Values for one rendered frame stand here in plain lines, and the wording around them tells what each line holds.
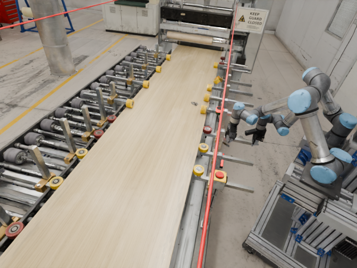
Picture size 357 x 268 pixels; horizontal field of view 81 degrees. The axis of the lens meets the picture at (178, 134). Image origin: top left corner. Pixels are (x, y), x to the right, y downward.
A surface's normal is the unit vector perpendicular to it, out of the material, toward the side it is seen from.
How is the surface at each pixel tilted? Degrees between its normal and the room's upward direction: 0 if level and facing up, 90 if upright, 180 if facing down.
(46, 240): 0
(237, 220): 0
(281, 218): 0
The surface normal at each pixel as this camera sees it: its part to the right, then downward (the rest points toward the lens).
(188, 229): 0.07, -0.77
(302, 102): -0.83, 0.22
